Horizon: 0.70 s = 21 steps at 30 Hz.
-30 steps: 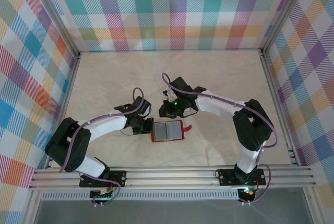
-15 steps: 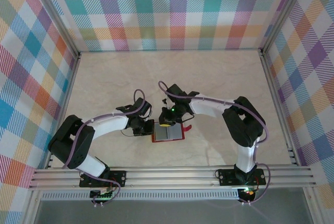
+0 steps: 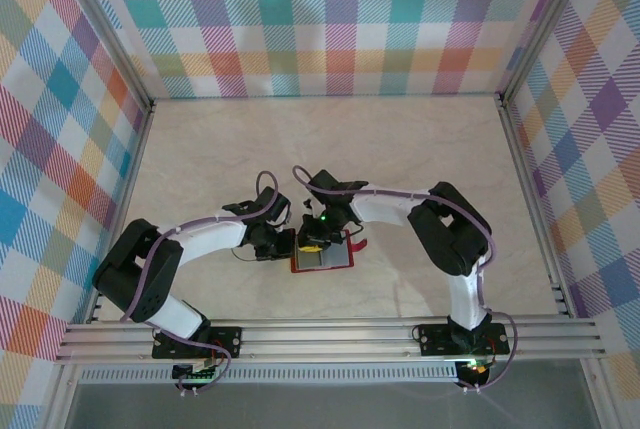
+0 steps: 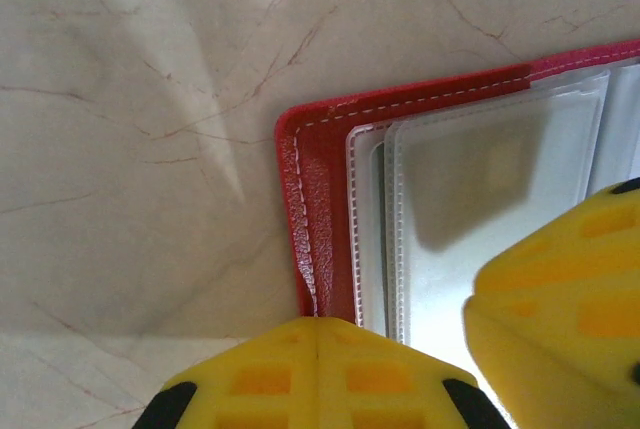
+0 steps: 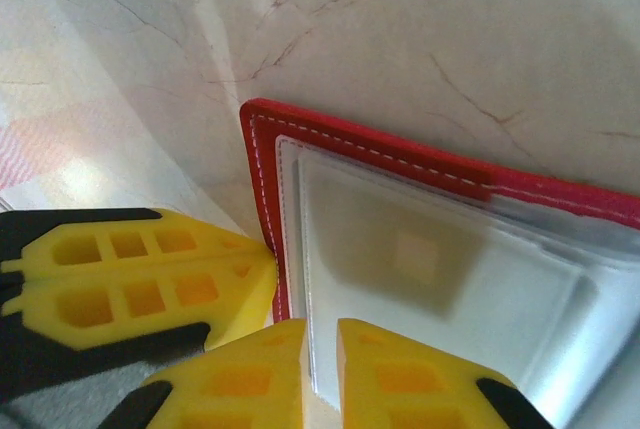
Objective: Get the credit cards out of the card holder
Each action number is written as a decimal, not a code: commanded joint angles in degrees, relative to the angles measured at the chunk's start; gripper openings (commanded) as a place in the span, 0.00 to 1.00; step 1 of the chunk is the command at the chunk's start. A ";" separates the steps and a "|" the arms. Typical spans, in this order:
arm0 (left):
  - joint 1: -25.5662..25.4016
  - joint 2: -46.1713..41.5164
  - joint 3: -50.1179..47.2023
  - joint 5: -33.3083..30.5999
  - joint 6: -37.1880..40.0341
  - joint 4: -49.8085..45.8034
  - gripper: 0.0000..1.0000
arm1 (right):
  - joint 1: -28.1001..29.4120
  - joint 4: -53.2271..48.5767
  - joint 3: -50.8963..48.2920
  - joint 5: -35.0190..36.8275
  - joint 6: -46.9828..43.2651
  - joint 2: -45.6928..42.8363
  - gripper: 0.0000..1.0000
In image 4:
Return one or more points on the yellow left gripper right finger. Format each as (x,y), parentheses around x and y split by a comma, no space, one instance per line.
(565,309)

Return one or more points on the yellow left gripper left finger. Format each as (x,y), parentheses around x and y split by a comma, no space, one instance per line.
(320,379)

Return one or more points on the red card holder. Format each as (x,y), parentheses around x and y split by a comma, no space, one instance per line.
(320,189)

